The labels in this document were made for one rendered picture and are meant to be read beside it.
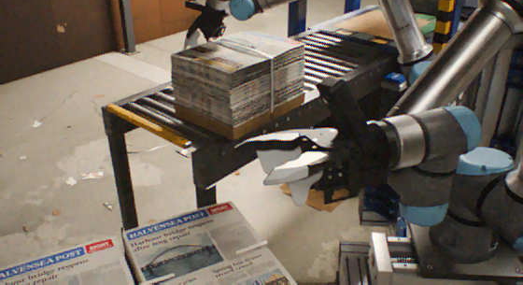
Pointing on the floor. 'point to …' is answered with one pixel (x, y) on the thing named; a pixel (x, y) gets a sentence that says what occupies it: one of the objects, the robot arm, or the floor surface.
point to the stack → (162, 255)
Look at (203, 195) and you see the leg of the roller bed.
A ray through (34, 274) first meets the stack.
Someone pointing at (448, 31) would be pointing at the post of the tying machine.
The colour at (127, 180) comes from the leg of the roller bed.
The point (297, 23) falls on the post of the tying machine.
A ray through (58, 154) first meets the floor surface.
